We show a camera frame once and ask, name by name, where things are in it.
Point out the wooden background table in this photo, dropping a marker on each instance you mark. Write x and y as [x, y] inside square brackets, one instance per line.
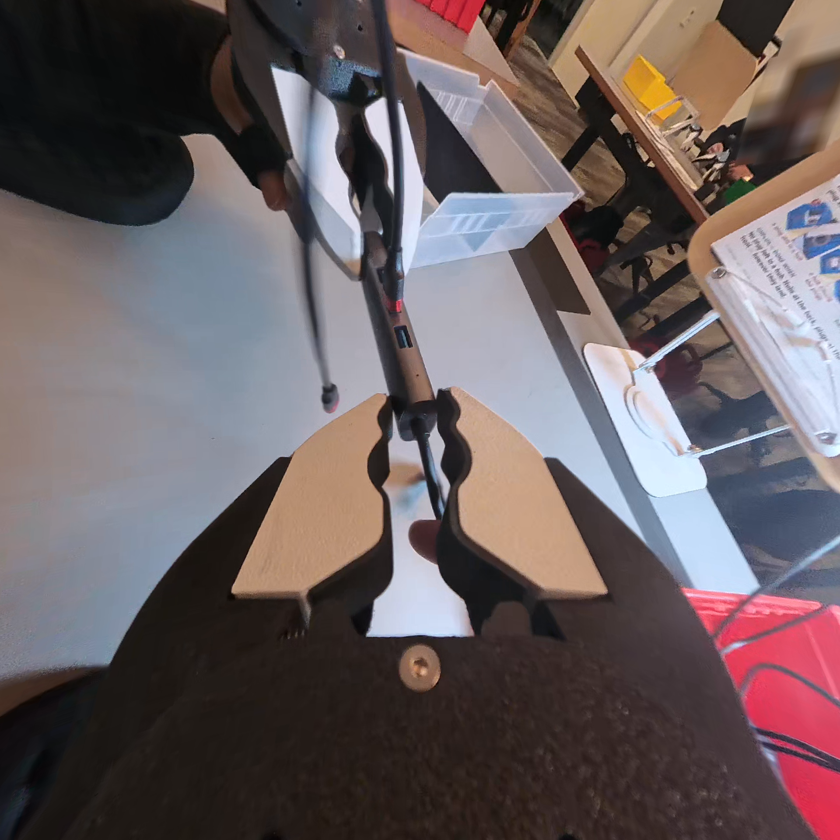
[663, 164]

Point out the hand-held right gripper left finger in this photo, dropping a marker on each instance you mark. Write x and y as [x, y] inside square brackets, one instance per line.
[315, 518]

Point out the person's left forearm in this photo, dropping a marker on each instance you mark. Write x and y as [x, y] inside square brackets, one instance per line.
[98, 98]

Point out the yellow plastic bin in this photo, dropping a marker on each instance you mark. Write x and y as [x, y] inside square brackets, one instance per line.
[646, 82]

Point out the red plastic bin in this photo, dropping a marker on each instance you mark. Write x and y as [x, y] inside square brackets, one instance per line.
[453, 13]
[807, 630]

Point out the clear plastic bin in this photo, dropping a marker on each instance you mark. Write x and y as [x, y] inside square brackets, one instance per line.
[518, 164]

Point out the person's right hand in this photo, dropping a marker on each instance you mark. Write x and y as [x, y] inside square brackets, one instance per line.
[423, 538]

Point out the person's left hand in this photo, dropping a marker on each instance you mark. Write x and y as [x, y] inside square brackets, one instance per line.
[272, 190]

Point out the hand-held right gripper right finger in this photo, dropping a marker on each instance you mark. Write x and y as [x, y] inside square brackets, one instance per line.
[518, 518]

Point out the wooden instruction board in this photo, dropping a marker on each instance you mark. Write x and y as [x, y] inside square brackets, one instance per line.
[787, 262]

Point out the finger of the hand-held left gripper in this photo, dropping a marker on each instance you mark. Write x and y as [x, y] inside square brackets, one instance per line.
[410, 197]
[331, 216]

